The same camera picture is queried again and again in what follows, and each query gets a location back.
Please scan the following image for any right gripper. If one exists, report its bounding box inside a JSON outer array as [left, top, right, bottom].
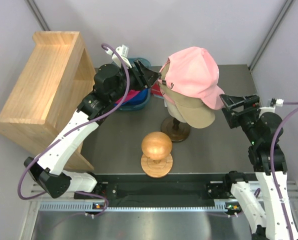
[[219, 93, 261, 144]]

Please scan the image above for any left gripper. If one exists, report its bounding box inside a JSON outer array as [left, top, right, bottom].
[[109, 59, 161, 103]]

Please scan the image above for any khaki cap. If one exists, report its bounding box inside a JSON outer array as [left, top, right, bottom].
[[160, 66, 215, 129]]

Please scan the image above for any pink cap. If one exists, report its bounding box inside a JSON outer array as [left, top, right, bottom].
[[158, 46, 224, 110], [157, 76, 181, 105]]

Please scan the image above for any round wooden hat stand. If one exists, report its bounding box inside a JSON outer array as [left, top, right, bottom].
[[140, 131, 173, 178]]

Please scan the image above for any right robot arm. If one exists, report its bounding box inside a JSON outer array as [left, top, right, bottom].
[[220, 94, 298, 240]]

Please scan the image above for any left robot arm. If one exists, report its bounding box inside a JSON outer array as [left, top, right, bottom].
[[24, 60, 161, 199]]

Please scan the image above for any teal plastic bin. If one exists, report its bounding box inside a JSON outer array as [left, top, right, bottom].
[[118, 57, 152, 111]]

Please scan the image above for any blue cap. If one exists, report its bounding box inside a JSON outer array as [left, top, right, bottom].
[[122, 89, 148, 106]]

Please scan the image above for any magenta cap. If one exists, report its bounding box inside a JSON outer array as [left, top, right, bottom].
[[115, 90, 140, 104]]

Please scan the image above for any cream mannequin head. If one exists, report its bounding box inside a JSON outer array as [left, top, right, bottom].
[[166, 101, 187, 123]]

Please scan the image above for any dark wooden stand base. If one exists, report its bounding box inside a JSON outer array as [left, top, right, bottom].
[[160, 116, 191, 142]]

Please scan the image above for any wooden shelf box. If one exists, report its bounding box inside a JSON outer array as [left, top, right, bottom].
[[0, 30, 101, 172]]

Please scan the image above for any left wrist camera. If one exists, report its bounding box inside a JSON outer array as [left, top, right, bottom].
[[105, 44, 132, 69]]

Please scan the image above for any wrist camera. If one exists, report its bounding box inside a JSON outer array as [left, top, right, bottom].
[[105, 44, 132, 69], [259, 98, 284, 117]]

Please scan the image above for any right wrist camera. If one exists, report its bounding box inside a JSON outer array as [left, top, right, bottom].
[[259, 98, 284, 117]]

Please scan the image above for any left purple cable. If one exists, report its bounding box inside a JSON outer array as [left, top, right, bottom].
[[17, 43, 130, 216]]

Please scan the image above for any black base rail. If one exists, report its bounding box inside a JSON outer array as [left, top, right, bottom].
[[73, 181, 242, 201]]

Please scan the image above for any aluminium corner post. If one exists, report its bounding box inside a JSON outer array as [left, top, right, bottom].
[[25, 0, 51, 31], [248, 0, 295, 72]]

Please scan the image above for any left aluminium corner post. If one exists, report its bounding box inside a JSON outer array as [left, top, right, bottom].
[[25, 0, 51, 31]]

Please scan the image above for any grey cable duct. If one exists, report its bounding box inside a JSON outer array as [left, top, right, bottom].
[[39, 201, 241, 212]]

